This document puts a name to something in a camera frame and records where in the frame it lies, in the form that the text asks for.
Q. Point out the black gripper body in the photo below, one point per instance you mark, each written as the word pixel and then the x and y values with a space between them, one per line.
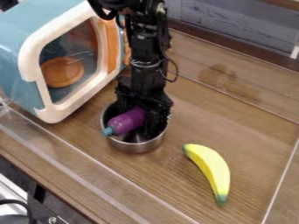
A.
pixel 144 84

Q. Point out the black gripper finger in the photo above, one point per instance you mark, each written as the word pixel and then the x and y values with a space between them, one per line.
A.
pixel 124 104
pixel 156 121

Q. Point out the silver pot with handle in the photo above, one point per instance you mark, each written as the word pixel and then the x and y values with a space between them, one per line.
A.
pixel 134 142

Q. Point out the purple toy eggplant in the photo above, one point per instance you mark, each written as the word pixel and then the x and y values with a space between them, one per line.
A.
pixel 119 122

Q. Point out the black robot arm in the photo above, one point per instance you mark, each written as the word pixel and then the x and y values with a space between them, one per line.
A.
pixel 143 18

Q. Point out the orange plate inside microwave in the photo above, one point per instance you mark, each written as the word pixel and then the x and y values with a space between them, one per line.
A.
pixel 62 71

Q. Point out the blue toy microwave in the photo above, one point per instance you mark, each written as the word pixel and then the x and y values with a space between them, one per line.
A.
pixel 42 30

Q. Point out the yellow toy banana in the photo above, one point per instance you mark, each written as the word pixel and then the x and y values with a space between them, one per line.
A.
pixel 214 167

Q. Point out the clear acrylic barrier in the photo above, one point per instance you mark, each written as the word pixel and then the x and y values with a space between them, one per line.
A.
pixel 94 189

